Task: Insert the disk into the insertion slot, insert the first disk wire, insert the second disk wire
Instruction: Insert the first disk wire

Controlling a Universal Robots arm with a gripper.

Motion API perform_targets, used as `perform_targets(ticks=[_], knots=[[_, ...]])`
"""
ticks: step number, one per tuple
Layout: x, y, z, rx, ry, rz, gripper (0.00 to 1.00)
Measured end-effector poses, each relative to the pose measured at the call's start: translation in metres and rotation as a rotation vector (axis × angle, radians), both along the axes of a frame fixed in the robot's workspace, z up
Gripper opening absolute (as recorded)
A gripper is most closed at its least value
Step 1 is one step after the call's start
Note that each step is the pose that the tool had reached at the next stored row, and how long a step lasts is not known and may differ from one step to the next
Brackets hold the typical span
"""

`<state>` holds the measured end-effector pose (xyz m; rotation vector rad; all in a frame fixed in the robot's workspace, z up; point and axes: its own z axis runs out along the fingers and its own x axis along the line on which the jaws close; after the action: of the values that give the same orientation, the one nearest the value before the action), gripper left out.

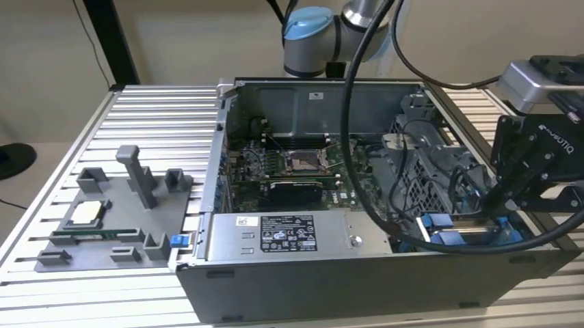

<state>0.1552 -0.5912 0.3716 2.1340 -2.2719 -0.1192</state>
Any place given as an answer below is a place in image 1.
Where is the silver power supply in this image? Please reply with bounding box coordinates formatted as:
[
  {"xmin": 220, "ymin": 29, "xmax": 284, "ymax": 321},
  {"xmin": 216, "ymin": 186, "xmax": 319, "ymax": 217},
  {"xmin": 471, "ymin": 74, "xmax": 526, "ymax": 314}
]
[{"xmin": 200, "ymin": 211, "xmax": 394, "ymax": 262}]

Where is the thin metal locking lever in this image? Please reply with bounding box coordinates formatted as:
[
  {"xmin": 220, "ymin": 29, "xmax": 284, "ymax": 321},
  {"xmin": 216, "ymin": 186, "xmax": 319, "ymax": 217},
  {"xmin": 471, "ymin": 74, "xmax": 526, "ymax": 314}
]
[{"xmin": 264, "ymin": 132, "xmax": 288, "ymax": 152}]

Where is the green RAM stick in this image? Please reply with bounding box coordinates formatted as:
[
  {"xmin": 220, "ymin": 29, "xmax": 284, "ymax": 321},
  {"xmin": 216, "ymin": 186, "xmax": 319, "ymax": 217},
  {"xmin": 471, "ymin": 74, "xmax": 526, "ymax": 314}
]
[{"xmin": 50, "ymin": 229, "xmax": 140, "ymax": 239}]

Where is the hard disk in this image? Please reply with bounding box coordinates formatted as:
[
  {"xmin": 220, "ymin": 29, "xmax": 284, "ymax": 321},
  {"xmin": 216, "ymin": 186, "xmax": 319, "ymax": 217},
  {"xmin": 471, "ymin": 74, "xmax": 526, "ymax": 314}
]
[{"xmin": 417, "ymin": 211, "xmax": 524, "ymax": 247}]

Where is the black round stand base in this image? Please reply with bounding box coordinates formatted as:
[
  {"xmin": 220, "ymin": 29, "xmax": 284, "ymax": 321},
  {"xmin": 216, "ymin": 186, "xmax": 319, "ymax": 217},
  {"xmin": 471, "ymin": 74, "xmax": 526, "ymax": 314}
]
[{"xmin": 0, "ymin": 143, "xmax": 37, "ymax": 180}]

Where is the grey open PC case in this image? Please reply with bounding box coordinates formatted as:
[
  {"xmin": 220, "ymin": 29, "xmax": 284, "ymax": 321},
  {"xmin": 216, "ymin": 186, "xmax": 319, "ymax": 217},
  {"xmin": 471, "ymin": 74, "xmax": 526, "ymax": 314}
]
[{"xmin": 167, "ymin": 77, "xmax": 582, "ymax": 324}]

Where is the black upright pole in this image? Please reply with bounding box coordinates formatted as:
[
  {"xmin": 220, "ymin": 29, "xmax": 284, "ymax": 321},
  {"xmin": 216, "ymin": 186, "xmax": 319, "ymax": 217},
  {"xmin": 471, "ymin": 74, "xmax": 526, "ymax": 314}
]
[{"xmin": 81, "ymin": 0, "xmax": 140, "ymax": 86}]

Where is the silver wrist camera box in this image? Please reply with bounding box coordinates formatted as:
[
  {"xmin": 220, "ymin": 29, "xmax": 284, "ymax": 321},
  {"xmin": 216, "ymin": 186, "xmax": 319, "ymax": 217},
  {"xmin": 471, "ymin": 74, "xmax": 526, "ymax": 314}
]
[{"xmin": 495, "ymin": 59, "xmax": 584, "ymax": 114}]

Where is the green motherboard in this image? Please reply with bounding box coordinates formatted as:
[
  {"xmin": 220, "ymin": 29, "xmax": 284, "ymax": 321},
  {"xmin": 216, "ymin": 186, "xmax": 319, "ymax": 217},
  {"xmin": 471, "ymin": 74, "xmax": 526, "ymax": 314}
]
[{"xmin": 226, "ymin": 134, "xmax": 389, "ymax": 213}]

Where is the black arm base cable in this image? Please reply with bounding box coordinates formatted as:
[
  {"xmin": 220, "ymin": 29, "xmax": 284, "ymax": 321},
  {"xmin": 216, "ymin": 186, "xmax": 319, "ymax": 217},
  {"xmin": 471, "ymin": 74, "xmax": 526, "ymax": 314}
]
[{"xmin": 266, "ymin": 0, "xmax": 298, "ymax": 24}]

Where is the CPU socket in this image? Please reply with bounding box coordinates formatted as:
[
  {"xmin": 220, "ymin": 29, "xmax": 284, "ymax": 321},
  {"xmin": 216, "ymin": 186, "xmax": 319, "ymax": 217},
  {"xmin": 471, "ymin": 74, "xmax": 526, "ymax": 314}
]
[{"xmin": 280, "ymin": 148, "xmax": 326, "ymax": 174}]

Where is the black disk wire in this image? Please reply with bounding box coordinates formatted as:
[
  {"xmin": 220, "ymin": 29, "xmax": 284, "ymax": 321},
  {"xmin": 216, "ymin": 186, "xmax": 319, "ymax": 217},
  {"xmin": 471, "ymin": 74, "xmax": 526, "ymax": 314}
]
[{"xmin": 446, "ymin": 163, "xmax": 489, "ymax": 216}]

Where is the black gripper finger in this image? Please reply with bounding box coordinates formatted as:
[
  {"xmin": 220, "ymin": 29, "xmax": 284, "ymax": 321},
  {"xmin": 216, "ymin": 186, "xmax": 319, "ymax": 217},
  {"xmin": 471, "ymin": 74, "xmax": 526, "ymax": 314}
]
[
  {"xmin": 483, "ymin": 115, "xmax": 548, "ymax": 217},
  {"xmin": 513, "ymin": 184, "xmax": 584, "ymax": 213}
]

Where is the grey parts rack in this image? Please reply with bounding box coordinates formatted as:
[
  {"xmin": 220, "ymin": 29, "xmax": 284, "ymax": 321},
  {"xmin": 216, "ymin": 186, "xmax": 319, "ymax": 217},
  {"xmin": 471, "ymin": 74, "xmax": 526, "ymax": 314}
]
[{"xmin": 33, "ymin": 145, "xmax": 195, "ymax": 274}]

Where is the black graphics card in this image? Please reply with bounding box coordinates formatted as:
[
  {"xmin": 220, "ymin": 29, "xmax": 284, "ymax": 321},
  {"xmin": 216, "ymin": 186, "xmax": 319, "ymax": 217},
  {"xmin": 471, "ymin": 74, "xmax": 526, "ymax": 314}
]
[{"xmin": 259, "ymin": 173, "xmax": 339, "ymax": 212}]

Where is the grey disk bay cage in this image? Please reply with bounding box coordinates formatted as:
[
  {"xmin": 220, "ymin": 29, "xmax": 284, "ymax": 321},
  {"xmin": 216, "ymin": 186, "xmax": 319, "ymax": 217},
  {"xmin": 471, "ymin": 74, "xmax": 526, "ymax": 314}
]
[{"xmin": 378, "ymin": 94, "xmax": 501, "ymax": 218}]

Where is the silver CPU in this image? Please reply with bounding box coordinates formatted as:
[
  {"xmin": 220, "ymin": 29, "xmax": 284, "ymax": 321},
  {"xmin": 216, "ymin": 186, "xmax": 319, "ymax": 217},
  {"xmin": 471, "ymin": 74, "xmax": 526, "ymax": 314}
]
[{"xmin": 67, "ymin": 200, "xmax": 111, "ymax": 228}]

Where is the black camera cable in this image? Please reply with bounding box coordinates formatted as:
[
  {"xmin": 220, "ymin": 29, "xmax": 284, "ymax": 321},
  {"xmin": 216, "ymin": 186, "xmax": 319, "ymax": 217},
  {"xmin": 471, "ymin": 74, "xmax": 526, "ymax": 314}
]
[{"xmin": 390, "ymin": 0, "xmax": 501, "ymax": 88}]

